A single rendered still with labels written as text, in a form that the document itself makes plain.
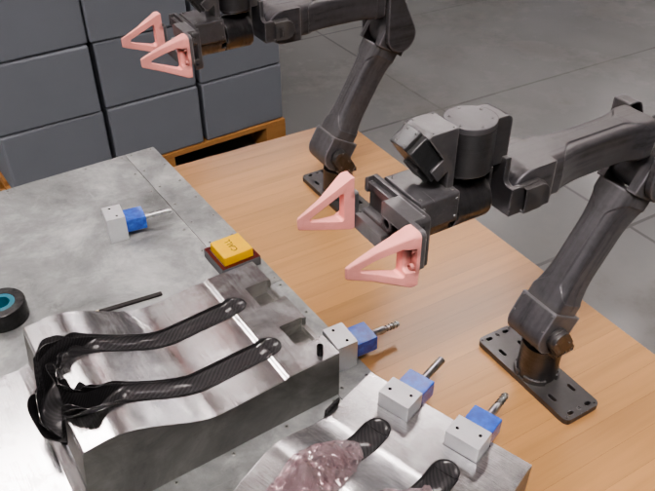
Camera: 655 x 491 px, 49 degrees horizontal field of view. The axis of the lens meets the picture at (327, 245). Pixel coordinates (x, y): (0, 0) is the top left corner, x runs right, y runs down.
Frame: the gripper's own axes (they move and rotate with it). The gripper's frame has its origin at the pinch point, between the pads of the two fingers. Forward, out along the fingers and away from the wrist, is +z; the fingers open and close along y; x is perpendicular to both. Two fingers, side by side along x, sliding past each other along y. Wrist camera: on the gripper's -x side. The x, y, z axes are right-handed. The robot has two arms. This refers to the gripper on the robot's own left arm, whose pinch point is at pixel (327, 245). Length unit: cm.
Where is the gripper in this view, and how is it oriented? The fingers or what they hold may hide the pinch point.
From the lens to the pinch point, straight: 73.4
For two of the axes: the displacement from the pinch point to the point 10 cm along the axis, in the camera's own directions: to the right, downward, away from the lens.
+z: -8.6, 3.2, -4.0
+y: 5.1, 5.2, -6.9
